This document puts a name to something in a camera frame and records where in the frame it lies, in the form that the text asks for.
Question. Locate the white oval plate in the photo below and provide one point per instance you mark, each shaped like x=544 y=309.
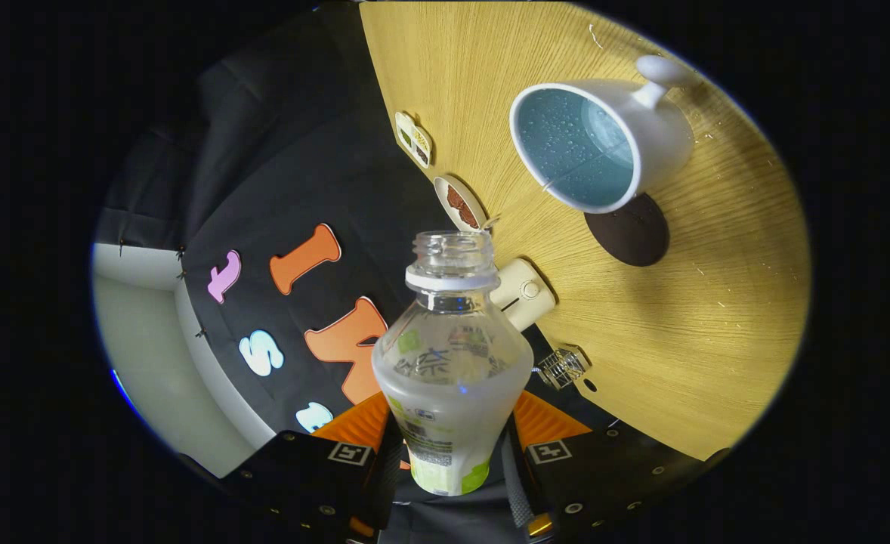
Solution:
x=445 y=200

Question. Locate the clear plastic juice bottle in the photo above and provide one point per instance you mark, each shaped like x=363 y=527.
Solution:
x=452 y=423

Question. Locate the white divided condiment dish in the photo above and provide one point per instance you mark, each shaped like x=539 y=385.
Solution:
x=413 y=140

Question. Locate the white cup with blue inside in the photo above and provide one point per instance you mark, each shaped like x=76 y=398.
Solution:
x=660 y=136

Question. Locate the dark round coaster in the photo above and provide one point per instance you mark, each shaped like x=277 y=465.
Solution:
x=630 y=238

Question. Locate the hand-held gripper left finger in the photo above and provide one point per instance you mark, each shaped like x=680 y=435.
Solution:
x=301 y=476

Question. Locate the white toaster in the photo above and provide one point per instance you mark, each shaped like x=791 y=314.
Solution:
x=528 y=295

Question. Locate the wooden table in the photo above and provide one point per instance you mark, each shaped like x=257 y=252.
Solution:
x=679 y=340

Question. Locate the brown meat piece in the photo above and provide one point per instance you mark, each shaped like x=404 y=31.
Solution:
x=471 y=217
x=456 y=198

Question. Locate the black backdrop cloth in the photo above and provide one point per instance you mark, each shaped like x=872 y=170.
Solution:
x=279 y=151

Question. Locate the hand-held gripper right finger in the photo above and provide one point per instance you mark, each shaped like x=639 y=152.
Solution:
x=604 y=476

